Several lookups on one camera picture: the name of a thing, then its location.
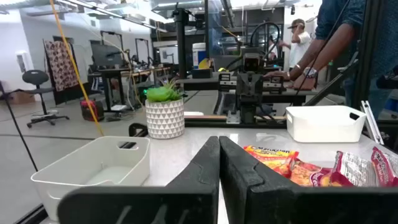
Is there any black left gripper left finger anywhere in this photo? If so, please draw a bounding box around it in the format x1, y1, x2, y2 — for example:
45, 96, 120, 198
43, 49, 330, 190
57, 136, 221, 224

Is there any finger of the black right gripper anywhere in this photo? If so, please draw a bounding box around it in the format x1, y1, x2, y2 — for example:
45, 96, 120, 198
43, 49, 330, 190
218, 73, 249, 93
248, 73, 284, 94

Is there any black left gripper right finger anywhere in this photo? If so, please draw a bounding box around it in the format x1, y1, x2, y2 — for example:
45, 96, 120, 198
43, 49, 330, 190
219, 136, 398, 224

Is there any red Maruchan noodle pack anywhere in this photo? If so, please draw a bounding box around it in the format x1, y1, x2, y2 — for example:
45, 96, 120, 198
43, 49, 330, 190
329, 150, 379, 187
369, 146, 398, 187
289, 157, 335, 187

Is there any orange Maruchan noodle pack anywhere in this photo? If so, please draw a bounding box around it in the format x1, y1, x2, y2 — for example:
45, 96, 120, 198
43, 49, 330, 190
243, 144, 300, 179

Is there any person's forearm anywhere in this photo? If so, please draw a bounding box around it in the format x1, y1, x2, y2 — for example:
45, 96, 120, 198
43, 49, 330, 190
306, 23, 357, 78
287, 23, 330, 77

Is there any person's hand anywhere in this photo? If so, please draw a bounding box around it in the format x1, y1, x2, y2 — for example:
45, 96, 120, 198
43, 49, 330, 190
264, 70, 292, 82
292, 74, 318, 91

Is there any black work table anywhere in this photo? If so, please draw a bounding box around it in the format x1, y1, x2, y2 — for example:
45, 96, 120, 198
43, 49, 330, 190
176, 76, 318, 106

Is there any white tub blue label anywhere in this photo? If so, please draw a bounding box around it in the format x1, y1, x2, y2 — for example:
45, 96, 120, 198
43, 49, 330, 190
192, 42, 208, 70

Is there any person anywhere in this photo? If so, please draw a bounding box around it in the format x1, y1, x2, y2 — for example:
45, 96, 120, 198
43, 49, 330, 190
277, 18, 312, 70
264, 0, 398, 121

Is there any black stand pole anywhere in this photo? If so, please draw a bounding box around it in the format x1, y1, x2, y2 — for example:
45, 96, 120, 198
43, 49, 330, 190
172, 7, 191, 79

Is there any white plastic bin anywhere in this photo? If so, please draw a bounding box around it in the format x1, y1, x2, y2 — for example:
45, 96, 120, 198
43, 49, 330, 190
30, 135, 151, 222
285, 105, 368, 143

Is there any green succulent in white pot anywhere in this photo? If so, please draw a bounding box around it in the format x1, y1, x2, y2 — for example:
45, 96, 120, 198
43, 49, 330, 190
144, 79, 187, 140

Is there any black desk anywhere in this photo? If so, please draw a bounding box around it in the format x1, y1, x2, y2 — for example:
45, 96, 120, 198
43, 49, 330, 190
88, 67, 172, 113

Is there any black computer monitor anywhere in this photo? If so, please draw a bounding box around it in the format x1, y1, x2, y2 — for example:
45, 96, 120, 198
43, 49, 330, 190
91, 44, 124, 68

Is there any red bag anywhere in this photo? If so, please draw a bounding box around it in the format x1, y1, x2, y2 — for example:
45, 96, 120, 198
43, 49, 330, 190
80, 98, 105, 122

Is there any brown patterned hanging cloth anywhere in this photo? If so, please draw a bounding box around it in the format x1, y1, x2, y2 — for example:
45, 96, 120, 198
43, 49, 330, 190
43, 40, 80, 93

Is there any black office chair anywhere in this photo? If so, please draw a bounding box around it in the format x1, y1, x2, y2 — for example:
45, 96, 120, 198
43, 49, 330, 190
22, 69, 71, 129

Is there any cardboard box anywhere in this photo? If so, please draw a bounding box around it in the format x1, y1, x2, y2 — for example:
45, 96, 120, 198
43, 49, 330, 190
8, 91, 35, 105

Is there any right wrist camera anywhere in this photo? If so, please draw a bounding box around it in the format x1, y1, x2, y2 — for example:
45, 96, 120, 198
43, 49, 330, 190
241, 52, 266, 74

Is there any black diagonal frame strut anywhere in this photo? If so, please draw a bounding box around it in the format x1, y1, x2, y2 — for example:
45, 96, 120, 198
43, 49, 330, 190
303, 51, 360, 107

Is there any right arm cable loop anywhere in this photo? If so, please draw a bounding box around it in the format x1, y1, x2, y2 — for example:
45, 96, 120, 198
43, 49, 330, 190
249, 21, 281, 62

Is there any thin black cable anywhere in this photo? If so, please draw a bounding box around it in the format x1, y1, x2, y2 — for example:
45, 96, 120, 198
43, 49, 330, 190
0, 81, 39, 172
295, 0, 352, 95

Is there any black frame post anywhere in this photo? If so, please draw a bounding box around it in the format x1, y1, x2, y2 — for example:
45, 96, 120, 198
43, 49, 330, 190
354, 0, 386, 110

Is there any aluminium rail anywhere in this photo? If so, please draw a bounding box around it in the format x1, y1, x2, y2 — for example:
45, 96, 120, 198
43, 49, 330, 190
360, 100, 385, 146

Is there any yellow hanging cable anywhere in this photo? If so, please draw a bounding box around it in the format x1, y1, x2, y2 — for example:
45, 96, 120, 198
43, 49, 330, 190
49, 0, 106, 137

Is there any white wall dispenser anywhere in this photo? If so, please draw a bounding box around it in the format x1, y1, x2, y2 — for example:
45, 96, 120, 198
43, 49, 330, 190
15, 50, 31, 73

